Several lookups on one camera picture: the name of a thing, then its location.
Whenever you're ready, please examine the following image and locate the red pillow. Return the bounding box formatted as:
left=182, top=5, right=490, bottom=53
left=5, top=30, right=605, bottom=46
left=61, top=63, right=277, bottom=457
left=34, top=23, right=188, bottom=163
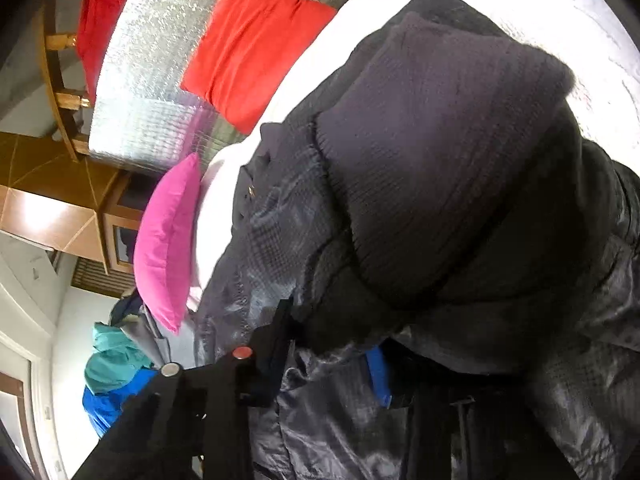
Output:
left=181, top=0, right=338, bottom=136

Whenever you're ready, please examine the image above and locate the teal garment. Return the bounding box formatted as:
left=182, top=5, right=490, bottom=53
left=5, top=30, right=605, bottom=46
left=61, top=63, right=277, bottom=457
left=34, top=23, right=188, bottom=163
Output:
left=84, top=322, right=156, bottom=393

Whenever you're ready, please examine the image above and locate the white blanket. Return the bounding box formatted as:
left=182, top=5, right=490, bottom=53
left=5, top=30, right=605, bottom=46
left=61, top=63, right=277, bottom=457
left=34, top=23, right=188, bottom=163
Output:
left=187, top=0, right=640, bottom=311

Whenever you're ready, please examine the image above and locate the pink pillow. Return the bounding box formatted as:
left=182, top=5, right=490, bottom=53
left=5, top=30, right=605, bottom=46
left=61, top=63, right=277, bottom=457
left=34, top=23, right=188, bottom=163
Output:
left=134, top=152, right=203, bottom=335

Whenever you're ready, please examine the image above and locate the wooden stair railing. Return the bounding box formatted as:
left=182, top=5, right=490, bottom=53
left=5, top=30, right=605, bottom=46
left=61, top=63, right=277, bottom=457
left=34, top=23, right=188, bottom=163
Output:
left=40, top=0, right=96, bottom=161

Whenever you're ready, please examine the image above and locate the black puffer jacket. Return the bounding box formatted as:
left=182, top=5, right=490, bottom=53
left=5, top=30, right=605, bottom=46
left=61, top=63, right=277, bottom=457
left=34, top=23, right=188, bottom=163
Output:
left=192, top=0, right=640, bottom=480

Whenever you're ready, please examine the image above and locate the red cloth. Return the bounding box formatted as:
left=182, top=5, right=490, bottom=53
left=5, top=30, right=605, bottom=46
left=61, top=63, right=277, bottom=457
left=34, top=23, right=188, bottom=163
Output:
left=76, top=0, right=151, bottom=103

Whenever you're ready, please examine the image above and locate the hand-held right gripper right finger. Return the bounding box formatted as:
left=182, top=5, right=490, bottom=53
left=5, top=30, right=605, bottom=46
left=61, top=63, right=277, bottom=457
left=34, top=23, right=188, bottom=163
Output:
left=365, top=347, right=476, bottom=480

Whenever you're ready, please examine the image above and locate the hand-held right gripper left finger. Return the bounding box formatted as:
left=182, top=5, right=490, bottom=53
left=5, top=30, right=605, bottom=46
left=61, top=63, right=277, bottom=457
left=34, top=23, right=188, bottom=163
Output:
left=72, top=300, right=296, bottom=480

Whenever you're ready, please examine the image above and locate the silver foil panel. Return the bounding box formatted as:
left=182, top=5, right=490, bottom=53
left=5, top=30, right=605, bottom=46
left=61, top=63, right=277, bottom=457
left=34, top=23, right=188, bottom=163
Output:
left=89, top=0, right=371, bottom=176

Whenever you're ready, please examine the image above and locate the blue garment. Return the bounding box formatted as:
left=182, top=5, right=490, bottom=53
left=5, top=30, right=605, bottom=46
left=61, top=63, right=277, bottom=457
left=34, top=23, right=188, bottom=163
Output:
left=82, top=367, right=161, bottom=438

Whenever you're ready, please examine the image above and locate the grey garment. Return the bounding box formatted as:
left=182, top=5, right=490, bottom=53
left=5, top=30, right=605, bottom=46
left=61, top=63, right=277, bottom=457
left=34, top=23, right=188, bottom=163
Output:
left=120, top=302, right=173, bottom=368

